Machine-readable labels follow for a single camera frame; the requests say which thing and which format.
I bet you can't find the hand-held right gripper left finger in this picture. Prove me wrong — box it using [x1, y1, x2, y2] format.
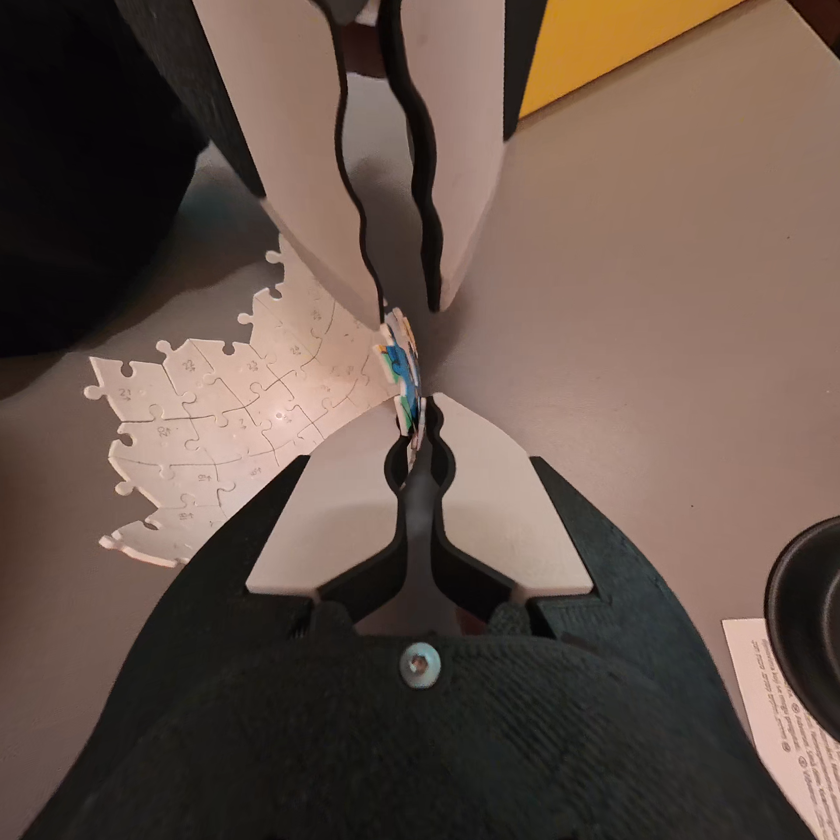
[245, 395, 429, 626]

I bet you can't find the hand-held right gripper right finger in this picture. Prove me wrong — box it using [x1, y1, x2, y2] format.
[428, 392, 593, 623]

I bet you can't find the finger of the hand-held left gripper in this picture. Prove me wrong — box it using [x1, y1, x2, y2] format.
[193, 0, 388, 324]
[382, 0, 508, 313]

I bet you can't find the partly built puzzle ball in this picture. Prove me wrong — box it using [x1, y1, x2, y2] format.
[84, 233, 431, 568]

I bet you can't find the yellow plastic bin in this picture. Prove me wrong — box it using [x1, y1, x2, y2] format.
[521, 0, 765, 119]

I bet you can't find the black round stand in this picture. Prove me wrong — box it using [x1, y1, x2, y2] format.
[764, 516, 840, 723]

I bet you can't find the white printed leaflet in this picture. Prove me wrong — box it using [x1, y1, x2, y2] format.
[722, 617, 840, 840]

